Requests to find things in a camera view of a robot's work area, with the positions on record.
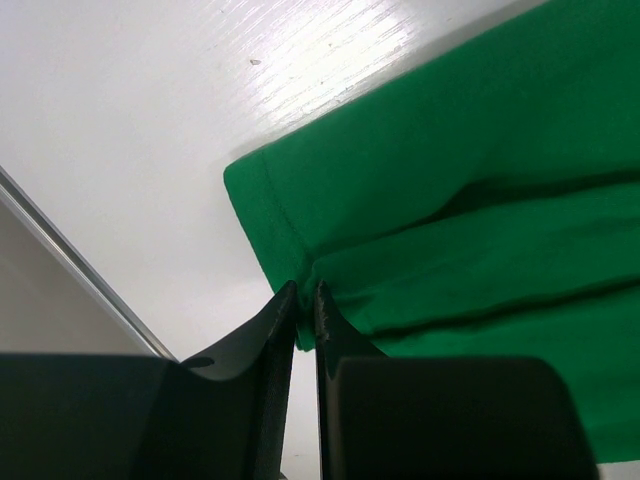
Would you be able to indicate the aluminium table edge rail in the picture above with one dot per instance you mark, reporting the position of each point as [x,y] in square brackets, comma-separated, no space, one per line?
[44,230]

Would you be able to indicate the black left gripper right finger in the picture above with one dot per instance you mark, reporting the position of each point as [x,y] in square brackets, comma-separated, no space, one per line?
[440,417]

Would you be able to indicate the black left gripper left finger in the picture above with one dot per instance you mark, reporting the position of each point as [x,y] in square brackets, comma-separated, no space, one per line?
[219,414]

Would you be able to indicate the green t shirt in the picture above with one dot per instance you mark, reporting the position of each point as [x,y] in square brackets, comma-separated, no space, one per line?
[484,203]

